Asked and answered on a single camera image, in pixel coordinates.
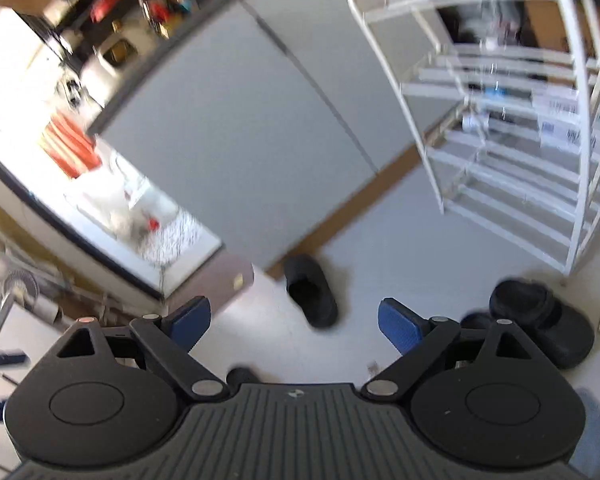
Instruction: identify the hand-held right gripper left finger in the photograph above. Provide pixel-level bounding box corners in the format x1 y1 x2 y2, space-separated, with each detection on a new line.
55 296 231 403

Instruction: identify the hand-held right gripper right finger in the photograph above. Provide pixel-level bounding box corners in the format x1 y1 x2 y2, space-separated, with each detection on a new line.
362 298 537 402

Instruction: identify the black chunky strap clog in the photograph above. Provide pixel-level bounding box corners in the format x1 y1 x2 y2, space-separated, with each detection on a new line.
459 311 493 343
489 280 596 370

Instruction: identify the black buckle clog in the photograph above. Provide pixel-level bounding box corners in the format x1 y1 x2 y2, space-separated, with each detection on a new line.
283 254 339 330

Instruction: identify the white shoe rack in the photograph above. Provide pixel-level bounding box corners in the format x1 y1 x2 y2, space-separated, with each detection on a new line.
346 0 600 277

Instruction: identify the brown door mat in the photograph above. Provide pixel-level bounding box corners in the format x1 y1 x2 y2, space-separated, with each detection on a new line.
162 252 256 318

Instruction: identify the white standing fan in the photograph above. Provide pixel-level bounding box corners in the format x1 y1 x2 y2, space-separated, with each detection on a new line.
0 265 63 341

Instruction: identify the orange striped towel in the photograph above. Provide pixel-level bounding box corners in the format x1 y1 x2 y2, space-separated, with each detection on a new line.
37 110 103 178

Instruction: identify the person's leg in jeans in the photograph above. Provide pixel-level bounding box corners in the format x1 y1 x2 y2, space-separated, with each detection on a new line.
570 387 600 480

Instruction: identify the clear water jug blue label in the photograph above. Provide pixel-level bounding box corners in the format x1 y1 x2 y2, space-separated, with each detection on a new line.
467 35 518 133

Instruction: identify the white printed carton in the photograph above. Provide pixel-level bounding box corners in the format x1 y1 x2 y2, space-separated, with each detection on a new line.
532 85 581 148

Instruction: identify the black door frame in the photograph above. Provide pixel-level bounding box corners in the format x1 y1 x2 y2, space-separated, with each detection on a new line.
0 137 168 303

